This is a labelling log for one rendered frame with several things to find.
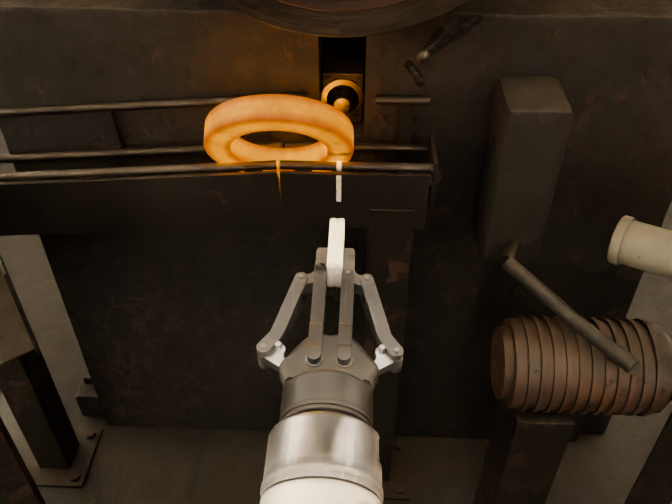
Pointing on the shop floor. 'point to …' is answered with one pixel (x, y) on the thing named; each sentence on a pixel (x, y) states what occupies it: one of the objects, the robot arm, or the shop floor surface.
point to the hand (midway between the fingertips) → (336, 252)
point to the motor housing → (561, 396)
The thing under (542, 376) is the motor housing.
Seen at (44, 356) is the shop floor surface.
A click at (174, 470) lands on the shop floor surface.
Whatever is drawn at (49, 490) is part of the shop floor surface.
